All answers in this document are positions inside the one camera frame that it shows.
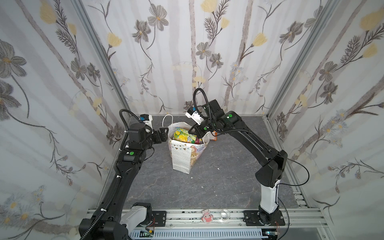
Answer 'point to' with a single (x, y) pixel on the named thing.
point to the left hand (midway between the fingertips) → (159, 125)
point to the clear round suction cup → (225, 214)
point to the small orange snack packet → (215, 137)
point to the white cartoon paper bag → (183, 154)
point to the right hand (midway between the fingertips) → (188, 126)
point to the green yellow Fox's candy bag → (183, 135)
